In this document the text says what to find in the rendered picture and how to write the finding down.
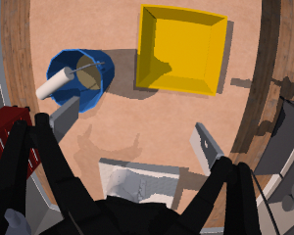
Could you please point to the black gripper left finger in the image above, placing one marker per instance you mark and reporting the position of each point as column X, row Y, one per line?
column 69, row 192

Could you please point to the yellow shallow tray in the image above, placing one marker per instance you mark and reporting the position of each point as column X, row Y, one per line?
column 180, row 49

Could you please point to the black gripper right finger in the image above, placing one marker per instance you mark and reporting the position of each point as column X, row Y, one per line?
column 241, row 212

